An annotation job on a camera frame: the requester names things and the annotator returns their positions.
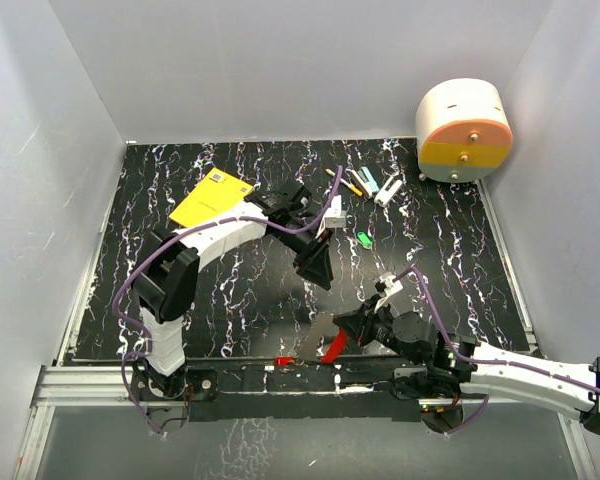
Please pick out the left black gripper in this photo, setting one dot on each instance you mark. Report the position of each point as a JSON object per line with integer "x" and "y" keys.
{"x": 312, "y": 262}

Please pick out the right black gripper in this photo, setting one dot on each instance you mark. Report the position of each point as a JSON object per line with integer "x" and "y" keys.
{"x": 361, "y": 320}

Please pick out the green key tag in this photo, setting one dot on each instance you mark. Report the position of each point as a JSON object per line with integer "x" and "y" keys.
{"x": 365, "y": 241}

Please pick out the red key tag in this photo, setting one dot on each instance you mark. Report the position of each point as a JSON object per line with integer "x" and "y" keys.
{"x": 281, "y": 361}

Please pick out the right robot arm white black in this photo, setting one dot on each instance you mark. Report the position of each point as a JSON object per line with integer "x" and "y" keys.
{"x": 462, "y": 365}

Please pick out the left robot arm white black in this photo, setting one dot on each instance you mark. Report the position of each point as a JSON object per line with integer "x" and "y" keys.
{"x": 166, "y": 283}

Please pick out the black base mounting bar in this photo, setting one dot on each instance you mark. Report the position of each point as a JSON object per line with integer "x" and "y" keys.
{"x": 354, "y": 387}

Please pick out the yellow white pen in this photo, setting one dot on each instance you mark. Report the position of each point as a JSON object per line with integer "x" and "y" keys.
{"x": 347, "y": 184}

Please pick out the light blue marker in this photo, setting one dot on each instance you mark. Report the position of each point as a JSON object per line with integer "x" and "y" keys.
{"x": 363, "y": 179}

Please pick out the white clip tool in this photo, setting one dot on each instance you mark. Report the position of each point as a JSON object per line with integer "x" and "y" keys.
{"x": 387, "y": 192}

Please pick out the yellow notebook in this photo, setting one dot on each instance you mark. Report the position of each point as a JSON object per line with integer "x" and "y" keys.
{"x": 216, "y": 193}

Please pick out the round pastel drawer cabinet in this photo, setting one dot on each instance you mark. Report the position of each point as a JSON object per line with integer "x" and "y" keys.
{"x": 462, "y": 132}

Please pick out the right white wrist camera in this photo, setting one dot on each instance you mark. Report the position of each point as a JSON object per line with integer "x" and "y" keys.
{"x": 387, "y": 285}

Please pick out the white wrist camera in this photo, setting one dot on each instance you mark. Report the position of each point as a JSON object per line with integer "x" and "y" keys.
{"x": 387, "y": 285}
{"x": 334, "y": 217}

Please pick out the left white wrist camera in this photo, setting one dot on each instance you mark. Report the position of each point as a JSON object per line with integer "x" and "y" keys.
{"x": 334, "y": 217}

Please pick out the aluminium frame rail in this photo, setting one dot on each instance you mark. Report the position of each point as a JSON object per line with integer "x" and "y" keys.
{"x": 82, "y": 425}

